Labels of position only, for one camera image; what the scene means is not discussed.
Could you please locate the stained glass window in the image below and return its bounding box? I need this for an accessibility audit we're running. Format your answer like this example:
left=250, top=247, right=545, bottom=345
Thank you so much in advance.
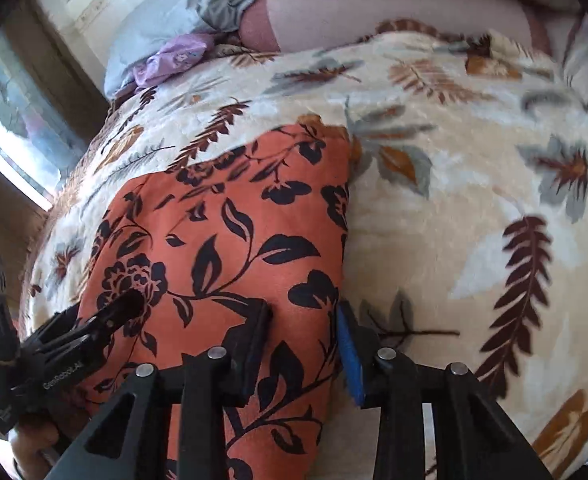
left=0, top=32, right=87, bottom=211

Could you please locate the person's left hand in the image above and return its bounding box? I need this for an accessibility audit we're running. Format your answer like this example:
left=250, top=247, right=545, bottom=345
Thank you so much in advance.
left=9, top=420, right=59, bottom=480

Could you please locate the cream leaf-pattern plush blanket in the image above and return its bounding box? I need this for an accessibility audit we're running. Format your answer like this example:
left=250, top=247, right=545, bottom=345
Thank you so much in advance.
left=20, top=32, right=588, bottom=479

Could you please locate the light blue pillow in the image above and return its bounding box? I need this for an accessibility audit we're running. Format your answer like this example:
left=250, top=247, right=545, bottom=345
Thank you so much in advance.
left=103, top=0, right=215, bottom=100

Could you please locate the lilac patterned cloth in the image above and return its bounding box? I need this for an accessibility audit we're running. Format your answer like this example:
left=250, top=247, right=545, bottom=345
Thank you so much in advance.
left=132, top=34, right=215, bottom=88

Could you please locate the orange black floral garment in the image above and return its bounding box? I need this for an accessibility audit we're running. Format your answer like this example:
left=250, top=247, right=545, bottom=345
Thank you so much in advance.
left=78, top=114, right=350, bottom=479

